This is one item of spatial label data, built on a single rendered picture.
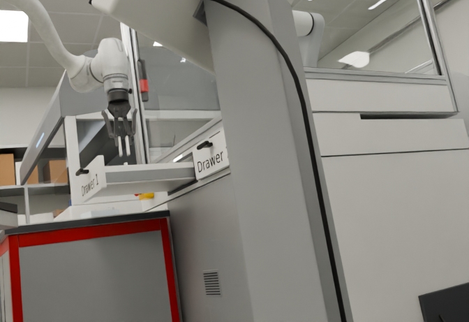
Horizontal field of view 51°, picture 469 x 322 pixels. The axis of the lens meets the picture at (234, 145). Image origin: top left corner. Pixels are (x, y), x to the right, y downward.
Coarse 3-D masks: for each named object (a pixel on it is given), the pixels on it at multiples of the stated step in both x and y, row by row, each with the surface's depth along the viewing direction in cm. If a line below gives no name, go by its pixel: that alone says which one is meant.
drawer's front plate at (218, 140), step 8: (216, 136) 155; (224, 136) 151; (216, 144) 156; (224, 144) 151; (200, 152) 166; (208, 152) 161; (216, 152) 156; (224, 152) 151; (200, 160) 166; (224, 160) 152; (200, 168) 166; (208, 168) 161; (216, 168) 156; (224, 168) 155; (200, 176) 166; (208, 176) 165
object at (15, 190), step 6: (0, 150) 508; (6, 150) 512; (12, 150) 515; (18, 150) 519; (24, 150) 523; (18, 156) 544; (0, 186) 492; (6, 186) 494; (12, 186) 496; (18, 186) 498; (0, 192) 507; (6, 192) 512; (12, 192) 517; (18, 192) 523
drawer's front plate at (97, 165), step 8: (96, 160) 159; (88, 168) 169; (96, 168) 160; (104, 168) 157; (80, 176) 180; (88, 176) 170; (104, 176) 157; (80, 184) 180; (88, 184) 170; (104, 184) 156; (80, 192) 180; (88, 192) 170; (96, 192) 161; (88, 200) 176
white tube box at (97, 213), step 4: (88, 212) 190; (92, 212) 189; (96, 212) 190; (100, 212) 191; (104, 212) 192; (108, 212) 193; (112, 212) 195; (116, 212) 196; (84, 216) 192; (88, 216) 190; (92, 216) 188; (96, 216) 189; (100, 216) 191
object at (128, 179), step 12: (108, 168) 160; (120, 168) 162; (132, 168) 164; (144, 168) 166; (156, 168) 168; (168, 168) 170; (180, 168) 172; (192, 168) 174; (108, 180) 159; (120, 180) 161; (132, 180) 163; (144, 180) 165; (156, 180) 167; (168, 180) 169; (180, 180) 173; (192, 180) 178; (108, 192) 174; (120, 192) 178; (132, 192) 183; (144, 192) 188
